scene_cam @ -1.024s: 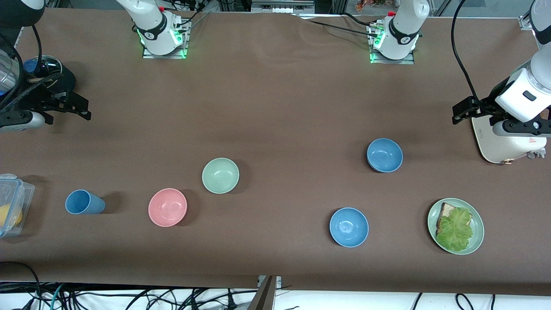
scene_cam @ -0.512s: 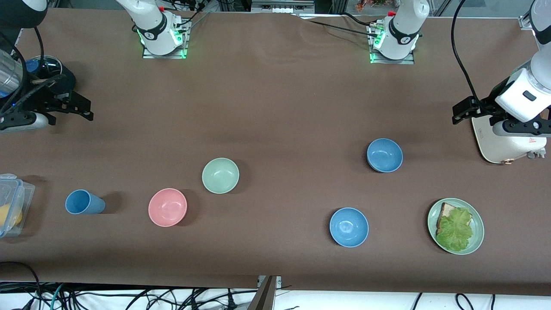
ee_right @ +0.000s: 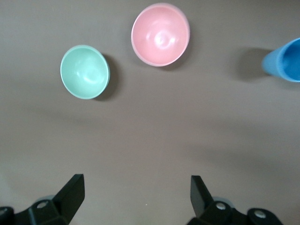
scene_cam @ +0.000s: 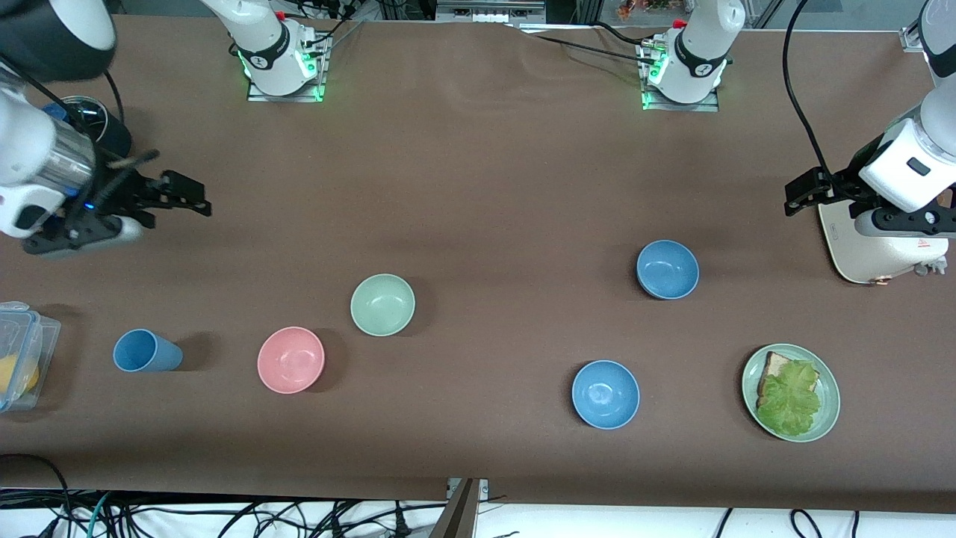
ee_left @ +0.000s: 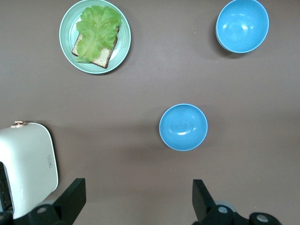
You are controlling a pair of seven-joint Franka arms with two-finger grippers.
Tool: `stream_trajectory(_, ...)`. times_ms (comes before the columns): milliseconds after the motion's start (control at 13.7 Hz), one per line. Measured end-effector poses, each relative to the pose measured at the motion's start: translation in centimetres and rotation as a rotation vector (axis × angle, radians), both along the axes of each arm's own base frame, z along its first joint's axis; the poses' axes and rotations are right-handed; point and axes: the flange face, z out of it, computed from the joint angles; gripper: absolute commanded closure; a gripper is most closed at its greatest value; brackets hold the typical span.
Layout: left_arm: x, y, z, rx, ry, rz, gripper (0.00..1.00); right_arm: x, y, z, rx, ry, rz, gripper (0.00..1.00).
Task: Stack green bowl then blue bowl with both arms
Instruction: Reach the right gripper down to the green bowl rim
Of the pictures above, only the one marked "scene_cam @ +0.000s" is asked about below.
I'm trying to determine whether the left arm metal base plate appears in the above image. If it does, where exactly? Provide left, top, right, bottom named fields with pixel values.
left=639, top=37, right=721, bottom=113

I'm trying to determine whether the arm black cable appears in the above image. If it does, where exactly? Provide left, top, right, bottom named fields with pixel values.
left=782, top=0, right=834, bottom=176
left=0, top=56, right=124, bottom=128

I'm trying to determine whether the black looped cable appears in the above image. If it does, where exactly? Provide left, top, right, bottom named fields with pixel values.
left=0, top=454, right=73, bottom=538

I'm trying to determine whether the bread with lettuce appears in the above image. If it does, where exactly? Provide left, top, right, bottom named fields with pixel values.
left=756, top=360, right=822, bottom=438

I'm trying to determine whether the cream toaster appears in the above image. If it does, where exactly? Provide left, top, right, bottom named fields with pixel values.
left=818, top=198, right=951, bottom=285

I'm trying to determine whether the pink bowl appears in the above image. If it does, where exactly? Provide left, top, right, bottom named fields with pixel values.
left=257, top=327, right=326, bottom=395

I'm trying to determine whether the blue ribbed cup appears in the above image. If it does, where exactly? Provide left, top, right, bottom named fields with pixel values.
left=113, top=329, right=184, bottom=373

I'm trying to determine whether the green plate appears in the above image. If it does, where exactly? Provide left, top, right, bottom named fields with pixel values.
left=742, top=343, right=841, bottom=443

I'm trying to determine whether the teal cable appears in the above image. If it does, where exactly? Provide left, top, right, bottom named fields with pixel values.
left=88, top=492, right=113, bottom=538

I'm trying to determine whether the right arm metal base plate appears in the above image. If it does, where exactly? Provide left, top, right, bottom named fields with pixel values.
left=246, top=34, right=329, bottom=103

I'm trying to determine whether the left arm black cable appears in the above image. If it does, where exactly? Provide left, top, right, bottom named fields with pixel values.
left=782, top=0, right=834, bottom=176

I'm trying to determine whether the black round canister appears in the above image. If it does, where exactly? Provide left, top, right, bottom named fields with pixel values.
left=63, top=96, right=134, bottom=159

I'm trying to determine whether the clear plastic container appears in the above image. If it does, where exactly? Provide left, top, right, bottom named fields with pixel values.
left=0, top=301, right=62, bottom=413

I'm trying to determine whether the grey metal table bracket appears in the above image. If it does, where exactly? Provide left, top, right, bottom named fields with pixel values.
left=429, top=478, right=490, bottom=538

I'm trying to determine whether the grey power strip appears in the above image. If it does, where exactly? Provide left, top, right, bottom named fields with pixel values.
left=435, top=0, right=547, bottom=25

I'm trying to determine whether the green bowl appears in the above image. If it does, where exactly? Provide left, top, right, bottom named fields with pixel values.
left=350, top=273, right=416, bottom=337

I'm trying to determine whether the white bread slice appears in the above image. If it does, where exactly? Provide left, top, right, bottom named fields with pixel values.
left=757, top=351, right=804, bottom=408

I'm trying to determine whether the blue bowl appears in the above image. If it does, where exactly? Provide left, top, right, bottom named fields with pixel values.
left=571, top=360, right=641, bottom=430
left=636, top=239, right=701, bottom=300

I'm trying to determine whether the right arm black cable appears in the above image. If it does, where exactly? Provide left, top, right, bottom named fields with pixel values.
left=0, top=56, right=124, bottom=128

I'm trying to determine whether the black cable across table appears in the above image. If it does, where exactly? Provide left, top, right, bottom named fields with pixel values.
left=512, top=21, right=665, bottom=68

